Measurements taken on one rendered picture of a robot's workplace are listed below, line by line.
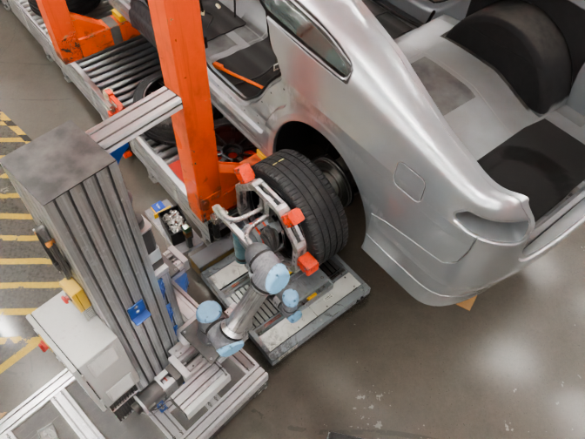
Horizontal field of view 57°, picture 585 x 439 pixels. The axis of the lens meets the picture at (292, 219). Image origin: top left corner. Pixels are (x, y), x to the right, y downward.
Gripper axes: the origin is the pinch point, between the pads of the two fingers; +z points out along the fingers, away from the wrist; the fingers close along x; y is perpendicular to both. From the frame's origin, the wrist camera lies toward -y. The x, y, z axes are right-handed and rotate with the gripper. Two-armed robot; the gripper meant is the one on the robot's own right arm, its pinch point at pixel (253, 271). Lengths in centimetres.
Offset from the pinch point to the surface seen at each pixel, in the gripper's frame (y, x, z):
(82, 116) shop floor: -83, -4, 256
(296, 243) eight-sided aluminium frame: 15.4, -21.4, -7.6
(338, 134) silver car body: 57, -58, 8
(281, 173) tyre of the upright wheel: 34, -34, 21
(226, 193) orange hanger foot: -16, -25, 62
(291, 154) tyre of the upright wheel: 32, -47, 29
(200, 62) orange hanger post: 84, -19, 62
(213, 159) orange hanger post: 18, -19, 62
